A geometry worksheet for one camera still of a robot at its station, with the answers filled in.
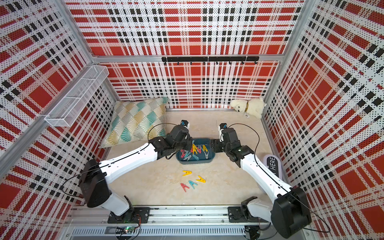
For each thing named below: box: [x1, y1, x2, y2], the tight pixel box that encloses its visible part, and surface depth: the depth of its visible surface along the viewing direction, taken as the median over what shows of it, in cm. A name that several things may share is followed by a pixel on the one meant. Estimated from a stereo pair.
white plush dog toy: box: [229, 98, 267, 119], surface depth 117 cm
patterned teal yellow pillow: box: [99, 97, 169, 148], surface depth 95 cm
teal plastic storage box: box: [176, 138, 216, 165], surface depth 95 cm
